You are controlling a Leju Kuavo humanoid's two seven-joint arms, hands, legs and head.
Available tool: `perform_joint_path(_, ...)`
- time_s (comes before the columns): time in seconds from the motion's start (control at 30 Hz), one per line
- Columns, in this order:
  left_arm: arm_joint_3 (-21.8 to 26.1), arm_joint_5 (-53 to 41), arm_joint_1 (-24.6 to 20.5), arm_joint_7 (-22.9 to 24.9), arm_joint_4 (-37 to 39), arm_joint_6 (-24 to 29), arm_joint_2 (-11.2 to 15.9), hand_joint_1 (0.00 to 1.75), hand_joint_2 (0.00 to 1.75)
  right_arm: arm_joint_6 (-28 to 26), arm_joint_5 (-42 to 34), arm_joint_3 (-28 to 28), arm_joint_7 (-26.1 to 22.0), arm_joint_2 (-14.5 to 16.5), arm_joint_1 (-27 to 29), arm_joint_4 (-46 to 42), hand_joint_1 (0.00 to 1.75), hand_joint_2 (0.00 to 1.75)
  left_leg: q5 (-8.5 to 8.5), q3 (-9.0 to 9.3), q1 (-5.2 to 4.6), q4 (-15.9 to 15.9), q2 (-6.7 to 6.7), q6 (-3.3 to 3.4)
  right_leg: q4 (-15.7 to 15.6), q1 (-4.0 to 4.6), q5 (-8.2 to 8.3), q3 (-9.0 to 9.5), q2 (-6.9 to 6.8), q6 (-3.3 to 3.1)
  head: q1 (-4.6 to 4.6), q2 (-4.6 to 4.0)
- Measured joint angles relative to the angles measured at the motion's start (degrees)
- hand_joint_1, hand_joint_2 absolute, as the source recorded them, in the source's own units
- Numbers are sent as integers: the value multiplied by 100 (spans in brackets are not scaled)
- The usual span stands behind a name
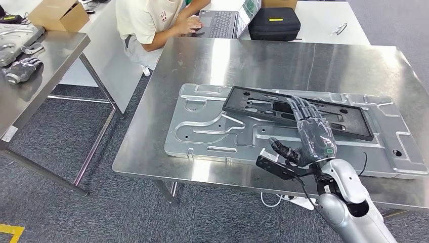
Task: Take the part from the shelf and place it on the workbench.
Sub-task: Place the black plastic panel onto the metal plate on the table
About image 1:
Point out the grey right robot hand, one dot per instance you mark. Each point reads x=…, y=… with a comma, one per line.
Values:
x=316, y=141

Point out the person's right hand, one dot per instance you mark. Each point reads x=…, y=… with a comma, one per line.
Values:
x=189, y=25

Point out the black plastic plate part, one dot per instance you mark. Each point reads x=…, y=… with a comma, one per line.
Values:
x=355, y=125

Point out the person's left forearm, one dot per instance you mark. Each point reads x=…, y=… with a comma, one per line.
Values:
x=197, y=6

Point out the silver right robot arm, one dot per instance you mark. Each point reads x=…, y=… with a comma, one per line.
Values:
x=345, y=181

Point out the person's right forearm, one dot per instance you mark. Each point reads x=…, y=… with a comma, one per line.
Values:
x=164, y=38

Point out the steel workbench table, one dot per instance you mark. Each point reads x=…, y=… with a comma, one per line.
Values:
x=251, y=60

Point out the grey laptop computer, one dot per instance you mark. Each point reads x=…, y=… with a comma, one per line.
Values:
x=221, y=23

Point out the person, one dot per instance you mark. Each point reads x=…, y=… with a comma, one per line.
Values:
x=140, y=16

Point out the white power strip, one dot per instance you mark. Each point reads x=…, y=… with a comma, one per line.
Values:
x=301, y=202

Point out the black zip case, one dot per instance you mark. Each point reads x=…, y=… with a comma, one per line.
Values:
x=275, y=28

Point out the small cardboard box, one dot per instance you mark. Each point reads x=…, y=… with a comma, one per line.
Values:
x=278, y=3

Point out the stamped sheet metal panel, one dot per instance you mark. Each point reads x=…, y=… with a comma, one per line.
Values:
x=207, y=134
x=13, y=37

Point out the small clear packet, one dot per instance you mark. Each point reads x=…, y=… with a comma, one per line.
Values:
x=339, y=28

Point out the white office table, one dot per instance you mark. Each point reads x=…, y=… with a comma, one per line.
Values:
x=321, y=20

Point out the large cardboard box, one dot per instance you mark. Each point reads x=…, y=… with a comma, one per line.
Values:
x=57, y=13

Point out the steel side table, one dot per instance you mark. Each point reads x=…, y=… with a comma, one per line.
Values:
x=57, y=60

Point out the detached grey robot hand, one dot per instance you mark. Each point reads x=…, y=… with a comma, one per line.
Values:
x=20, y=72

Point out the black device green display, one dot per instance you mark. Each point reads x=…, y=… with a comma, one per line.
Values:
x=10, y=18

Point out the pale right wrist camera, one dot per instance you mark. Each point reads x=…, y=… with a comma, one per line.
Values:
x=268, y=155

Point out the small grey metal bracket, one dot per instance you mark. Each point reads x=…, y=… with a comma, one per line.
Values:
x=33, y=48

